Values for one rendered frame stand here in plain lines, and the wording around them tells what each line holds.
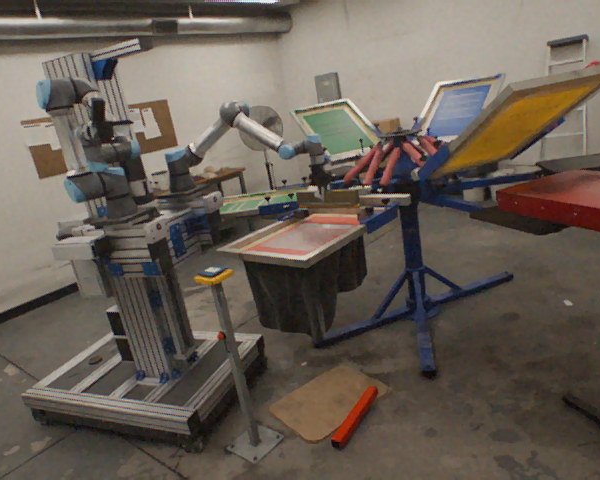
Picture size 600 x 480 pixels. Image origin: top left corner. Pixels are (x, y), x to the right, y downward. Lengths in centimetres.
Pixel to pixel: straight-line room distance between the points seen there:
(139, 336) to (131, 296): 26
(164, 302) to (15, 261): 313
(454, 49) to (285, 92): 289
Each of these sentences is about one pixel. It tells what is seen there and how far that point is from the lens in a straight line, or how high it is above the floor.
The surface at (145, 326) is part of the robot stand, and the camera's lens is 282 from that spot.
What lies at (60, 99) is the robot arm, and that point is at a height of 181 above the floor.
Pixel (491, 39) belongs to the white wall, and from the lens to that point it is 642.
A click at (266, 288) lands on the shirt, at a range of 236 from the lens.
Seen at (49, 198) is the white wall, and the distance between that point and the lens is 573.
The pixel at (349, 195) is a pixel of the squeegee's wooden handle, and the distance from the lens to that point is 243.
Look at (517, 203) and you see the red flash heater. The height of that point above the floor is 106.
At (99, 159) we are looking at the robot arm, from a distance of 205.
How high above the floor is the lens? 164
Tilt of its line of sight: 17 degrees down
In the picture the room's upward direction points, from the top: 10 degrees counter-clockwise
